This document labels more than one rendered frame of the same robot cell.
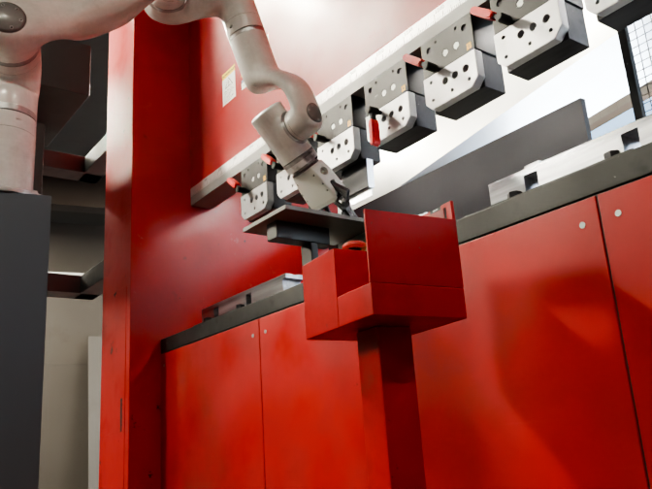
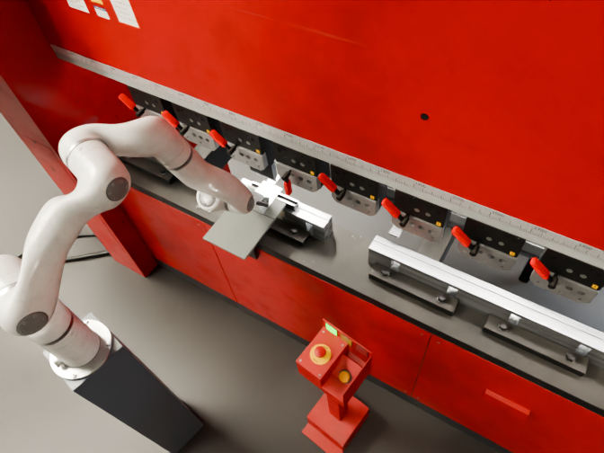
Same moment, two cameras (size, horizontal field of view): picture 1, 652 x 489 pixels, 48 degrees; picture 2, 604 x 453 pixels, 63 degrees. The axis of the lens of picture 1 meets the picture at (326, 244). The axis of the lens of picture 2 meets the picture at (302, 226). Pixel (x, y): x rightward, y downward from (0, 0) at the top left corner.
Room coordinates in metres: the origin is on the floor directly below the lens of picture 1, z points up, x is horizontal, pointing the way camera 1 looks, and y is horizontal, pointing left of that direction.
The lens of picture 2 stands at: (0.54, 0.10, 2.39)
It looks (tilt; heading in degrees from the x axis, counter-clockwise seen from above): 55 degrees down; 345
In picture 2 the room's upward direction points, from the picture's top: 9 degrees counter-clockwise
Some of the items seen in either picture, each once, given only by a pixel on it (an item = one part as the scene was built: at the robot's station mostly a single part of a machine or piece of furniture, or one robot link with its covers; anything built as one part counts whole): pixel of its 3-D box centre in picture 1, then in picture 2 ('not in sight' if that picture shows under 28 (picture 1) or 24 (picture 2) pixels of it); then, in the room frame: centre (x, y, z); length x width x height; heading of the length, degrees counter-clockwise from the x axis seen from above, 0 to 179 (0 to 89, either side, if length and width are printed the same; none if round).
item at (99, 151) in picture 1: (81, 153); not in sight; (2.56, 0.91, 1.66); 0.40 x 0.24 x 0.07; 37
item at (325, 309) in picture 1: (377, 272); (333, 363); (1.08, -0.08, 0.75); 0.20 x 0.16 x 0.18; 29
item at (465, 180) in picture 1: (440, 238); not in sight; (2.18, -0.36, 1.12); 1.13 x 0.02 x 0.44; 37
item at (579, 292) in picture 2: not in sight; (572, 265); (0.90, -0.67, 1.26); 0.15 x 0.09 x 0.17; 37
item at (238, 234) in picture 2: (311, 226); (244, 221); (1.59, 0.03, 1.00); 0.26 x 0.18 x 0.01; 127
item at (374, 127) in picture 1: (375, 126); (288, 182); (1.52, -0.13, 1.20); 0.04 x 0.02 x 0.10; 127
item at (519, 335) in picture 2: not in sight; (534, 343); (0.84, -0.65, 0.89); 0.30 x 0.05 x 0.03; 37
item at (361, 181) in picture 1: (358, 183); (262, 168); (1.68, -0.09, 1.13); 0.10 x 0.02 x 0.10; 37
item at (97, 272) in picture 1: (78, 277); not in sight; (2.56, 0.91, 1.17); 0.40 x 0.24 x 0.07; 37
